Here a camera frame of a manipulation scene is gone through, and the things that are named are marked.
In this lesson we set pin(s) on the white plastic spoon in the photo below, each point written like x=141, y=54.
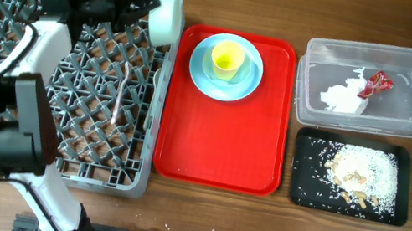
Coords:
x=156, y=78

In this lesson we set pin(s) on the white plastic fork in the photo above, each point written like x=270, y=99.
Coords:
x=127, y=71

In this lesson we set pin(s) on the yellow plastic cup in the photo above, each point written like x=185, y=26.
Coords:
x=227, y=58

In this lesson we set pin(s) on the light blue plate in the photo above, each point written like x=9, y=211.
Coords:
x=256, y=70

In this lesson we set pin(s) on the white napkin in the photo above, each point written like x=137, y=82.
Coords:
x=344, y=98

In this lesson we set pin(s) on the red snack wrapper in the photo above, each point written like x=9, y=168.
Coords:
x=378, y=82

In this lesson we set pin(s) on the rice and food scraps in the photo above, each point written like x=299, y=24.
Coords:
x=361, y=177

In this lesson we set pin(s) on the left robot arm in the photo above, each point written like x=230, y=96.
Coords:
x=28, y=135

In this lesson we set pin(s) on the grey dishwasher rack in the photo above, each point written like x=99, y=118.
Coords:
x=92, y=153

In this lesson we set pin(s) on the black waste tray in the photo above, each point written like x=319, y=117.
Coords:
x=311, y=187

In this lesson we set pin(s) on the red plastic tray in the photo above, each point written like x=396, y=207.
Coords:
x=237, y=145

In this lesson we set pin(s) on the clear plastic bin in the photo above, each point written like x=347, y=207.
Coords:
x=330, y=66

